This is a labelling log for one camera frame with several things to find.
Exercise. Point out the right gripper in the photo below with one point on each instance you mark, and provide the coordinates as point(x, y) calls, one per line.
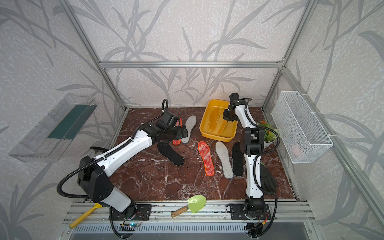
point(225, 116)

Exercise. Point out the green garden trowel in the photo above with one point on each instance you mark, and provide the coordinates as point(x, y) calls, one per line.
point(195, 204)

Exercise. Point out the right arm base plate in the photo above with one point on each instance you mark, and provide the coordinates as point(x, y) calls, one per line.
point(237, 212)

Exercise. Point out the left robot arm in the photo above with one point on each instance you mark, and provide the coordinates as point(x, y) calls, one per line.
point(94, 173)

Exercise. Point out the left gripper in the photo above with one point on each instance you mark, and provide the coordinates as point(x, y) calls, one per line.
point(180, 134)

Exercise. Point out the white wire basket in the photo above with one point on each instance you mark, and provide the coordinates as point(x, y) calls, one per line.
point(304, 137)

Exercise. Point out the red insole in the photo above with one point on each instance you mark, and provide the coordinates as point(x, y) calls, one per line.
point(205, 153)
point(178, 125)

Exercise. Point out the yellow plastic spatula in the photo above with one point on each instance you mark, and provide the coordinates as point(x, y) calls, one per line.
point(85, 215)

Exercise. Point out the green circuit board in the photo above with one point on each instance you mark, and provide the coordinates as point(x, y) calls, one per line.
point(129, 227)

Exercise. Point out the yellow plastic storage box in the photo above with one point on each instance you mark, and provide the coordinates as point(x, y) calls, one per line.
point(222, 105)

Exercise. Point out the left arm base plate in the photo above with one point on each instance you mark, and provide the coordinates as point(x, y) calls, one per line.
point(140, 212)

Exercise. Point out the far grey insole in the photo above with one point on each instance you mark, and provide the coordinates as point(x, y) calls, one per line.
point(190, 124)

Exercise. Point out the left black insole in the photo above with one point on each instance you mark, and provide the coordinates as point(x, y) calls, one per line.
point(167, 151)

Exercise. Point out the yellow insole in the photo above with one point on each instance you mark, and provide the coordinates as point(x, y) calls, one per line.
point(215, 117)
point(225, 128)

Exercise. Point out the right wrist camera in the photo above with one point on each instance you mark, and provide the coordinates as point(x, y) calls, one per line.
point(234, 98)

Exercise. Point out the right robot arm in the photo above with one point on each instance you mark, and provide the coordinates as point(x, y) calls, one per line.
point(249, 150)

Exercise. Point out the grey insole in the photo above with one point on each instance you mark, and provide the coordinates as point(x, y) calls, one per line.
point(223, 155)
point(190, 124)

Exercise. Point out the clear plastic wall shelf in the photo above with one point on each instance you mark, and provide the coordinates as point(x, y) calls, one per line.
point(49, 139)

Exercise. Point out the near grey insole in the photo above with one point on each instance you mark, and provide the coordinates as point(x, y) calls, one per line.
point(223, 155)

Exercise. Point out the potted artificial plant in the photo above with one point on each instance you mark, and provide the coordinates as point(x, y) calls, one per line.
point(270, 137)

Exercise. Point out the right black insole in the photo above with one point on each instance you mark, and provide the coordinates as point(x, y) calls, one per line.
point(237, 155)

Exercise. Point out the black insole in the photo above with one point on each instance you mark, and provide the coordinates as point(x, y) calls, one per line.
point(237, 155)
point(167, 151)

